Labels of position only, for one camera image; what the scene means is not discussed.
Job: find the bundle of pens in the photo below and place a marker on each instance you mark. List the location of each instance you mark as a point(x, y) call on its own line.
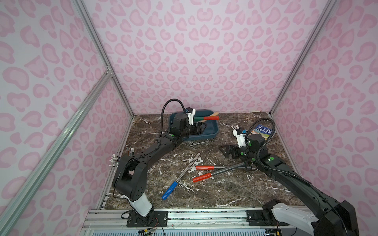
point(114, 161)

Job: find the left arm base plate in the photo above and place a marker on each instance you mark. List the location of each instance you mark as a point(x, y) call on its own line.
point(155, 217)

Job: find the green hoe with red grip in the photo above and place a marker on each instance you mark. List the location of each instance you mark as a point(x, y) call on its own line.
point(197, 119)

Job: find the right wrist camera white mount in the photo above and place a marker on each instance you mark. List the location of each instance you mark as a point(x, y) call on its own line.
point(239, 134)

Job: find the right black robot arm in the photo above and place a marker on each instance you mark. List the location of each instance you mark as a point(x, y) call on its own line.
point(327, 216)

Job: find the blue treehouse paperback book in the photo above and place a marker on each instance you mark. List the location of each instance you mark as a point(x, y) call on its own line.
point(262, 131)

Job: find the teal plastic storage box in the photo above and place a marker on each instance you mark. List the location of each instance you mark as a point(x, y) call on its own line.
point(209, 129)

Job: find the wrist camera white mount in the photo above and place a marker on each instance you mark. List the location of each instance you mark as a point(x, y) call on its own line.
point(239, 134)
point(190, 113)

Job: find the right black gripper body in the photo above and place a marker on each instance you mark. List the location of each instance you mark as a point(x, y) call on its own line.
point(236, 150)

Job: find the aluminium front rail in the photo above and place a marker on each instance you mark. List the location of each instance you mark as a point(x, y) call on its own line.
point(185, 222)

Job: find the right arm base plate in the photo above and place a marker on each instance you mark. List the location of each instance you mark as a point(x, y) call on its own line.
point(264, 216)

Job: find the black shovel with red grip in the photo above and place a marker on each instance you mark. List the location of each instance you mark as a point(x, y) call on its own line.
point(208, 167)

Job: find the chrome tool with blue grip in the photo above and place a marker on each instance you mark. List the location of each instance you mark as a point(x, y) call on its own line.
point(175, 183)

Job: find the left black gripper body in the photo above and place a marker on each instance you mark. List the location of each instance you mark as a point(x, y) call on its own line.
point(196, 128)

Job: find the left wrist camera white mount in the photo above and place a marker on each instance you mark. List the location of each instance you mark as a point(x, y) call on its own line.
point(190, 113)

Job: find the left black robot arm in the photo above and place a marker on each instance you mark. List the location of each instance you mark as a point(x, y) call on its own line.
point(131, 176)

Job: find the wooden handled small hoe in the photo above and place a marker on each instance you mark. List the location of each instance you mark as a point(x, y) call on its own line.
point(214, 114)

